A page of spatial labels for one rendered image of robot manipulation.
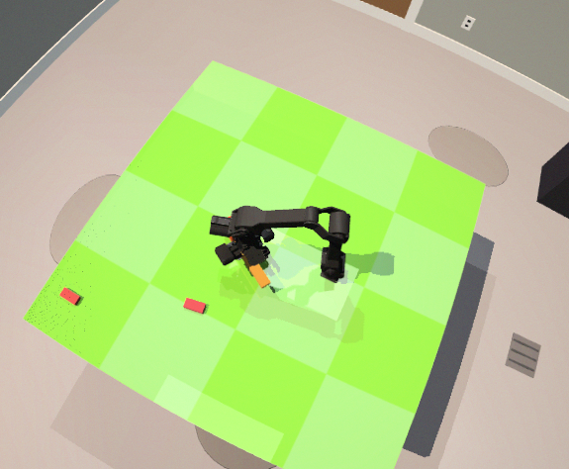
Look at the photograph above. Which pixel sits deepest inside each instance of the dark red flat bar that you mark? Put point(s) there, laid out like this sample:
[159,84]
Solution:
[194,305]
[68,295]

